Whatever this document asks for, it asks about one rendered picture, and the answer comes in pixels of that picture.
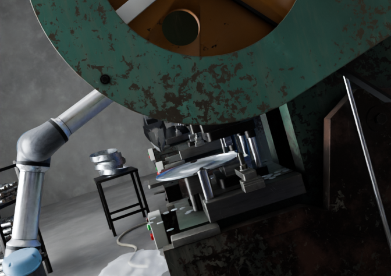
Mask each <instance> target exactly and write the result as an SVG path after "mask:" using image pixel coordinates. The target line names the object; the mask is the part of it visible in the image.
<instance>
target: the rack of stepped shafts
mask: <svg viewBox="0 0 391 276"><path fill-rule="evenodd" d="M16 161H17V160H15V161H13V165H9V166H7V167H3V168H0V172H2V171H5V170H7V169H11V168H15V170H16V174H17V177H18V179H19V174H20V170H19V168H18V167H17V166H16ZM15 186H17V182H12V183H4V184H1V185H0V204H2V205H0V209H3V208H5V207H7V206H9V205H11V204H14V203H16V199H15V198H17V192H16V191H17V188H18V186H17V187H15ZM10 200H11V201H10ZM6 202H7V203H6ZM14 216H15V215H12V216H9V217H5V218H1V216H0V244H1V248H2V252H0V276H5V274H4V273H3V270H2V261H3V258H4V256H5V250H6V243H7V242H8V241H10V240H11V238H12V231H13V222H14ZM37 240H38V241H39V242H40V243H41V250H40V255H41V257H42V261H44V263H45V266H46V268H47V272H48V274H49V273H51V272H53V270H52V267H51V263H50V261H49V257H48V254H47V251H46V248H45V245H44V241H43V239H42V235H41V232H40V229H39V226H38V236H37Z"/></svg>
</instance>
